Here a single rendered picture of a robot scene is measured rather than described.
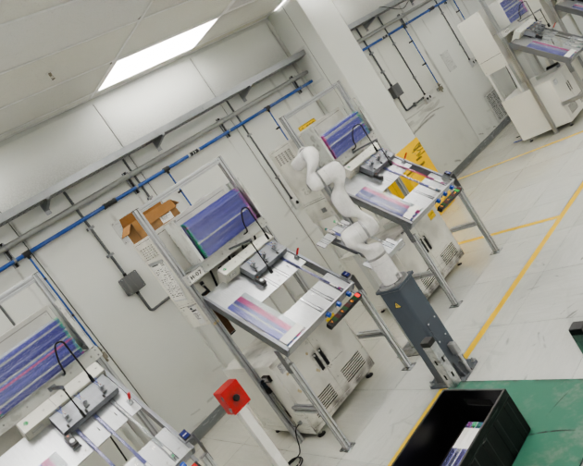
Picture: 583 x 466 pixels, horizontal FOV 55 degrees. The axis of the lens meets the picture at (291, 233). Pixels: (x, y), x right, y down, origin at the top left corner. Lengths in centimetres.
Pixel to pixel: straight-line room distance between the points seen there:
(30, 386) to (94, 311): 176
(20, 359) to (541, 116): 620
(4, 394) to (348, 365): 214
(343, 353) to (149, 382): 184
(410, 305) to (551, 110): 456
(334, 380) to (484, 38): 483
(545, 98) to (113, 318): 539
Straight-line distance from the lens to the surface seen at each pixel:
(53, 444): 327
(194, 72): 604
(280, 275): 378
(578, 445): 129
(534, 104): 748
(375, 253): 325
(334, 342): 396
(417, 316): 335
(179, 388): 516
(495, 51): 743
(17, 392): 329
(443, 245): 491
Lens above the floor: 176
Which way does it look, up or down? 8 degrees down
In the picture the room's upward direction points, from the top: 34 degrees counter-clockwise
